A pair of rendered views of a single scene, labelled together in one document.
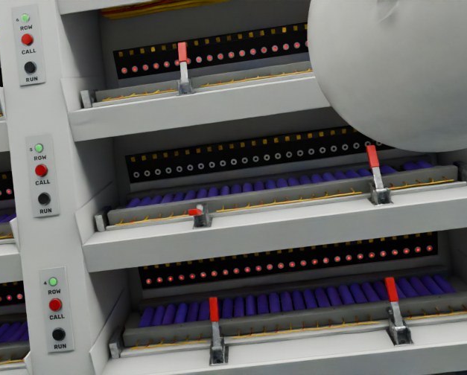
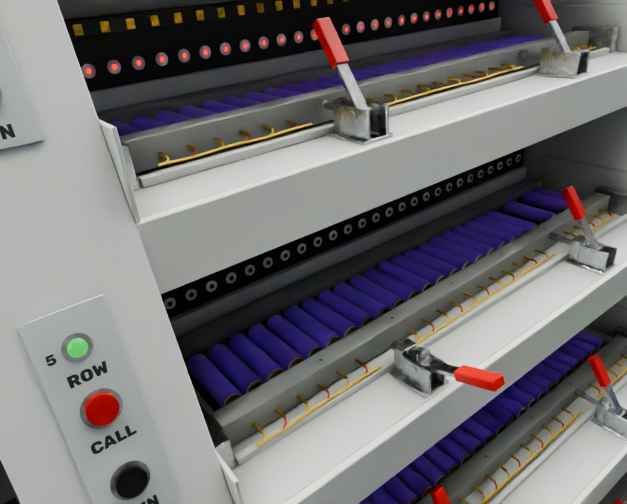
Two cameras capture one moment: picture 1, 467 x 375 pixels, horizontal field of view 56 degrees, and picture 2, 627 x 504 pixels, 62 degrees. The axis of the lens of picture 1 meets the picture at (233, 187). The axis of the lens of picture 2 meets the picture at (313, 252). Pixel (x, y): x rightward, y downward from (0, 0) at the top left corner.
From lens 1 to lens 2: 0.53 m
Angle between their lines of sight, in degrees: 38
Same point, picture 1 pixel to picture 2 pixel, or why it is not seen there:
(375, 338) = (595, 438)
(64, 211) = (189, 485)
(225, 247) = (469, 406)
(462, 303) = (621, 353)
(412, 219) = not seen: outside the picture
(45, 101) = (60, 202)
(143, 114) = (313, 196)
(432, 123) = not seen: outside the picture
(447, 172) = (602, 204)
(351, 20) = not seen: outside the picture
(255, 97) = (480, 132)
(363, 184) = (544, 241)
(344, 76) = not seen: outside the picture
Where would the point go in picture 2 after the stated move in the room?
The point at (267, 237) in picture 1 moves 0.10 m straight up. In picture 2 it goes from (514, 366) to (494, 260)
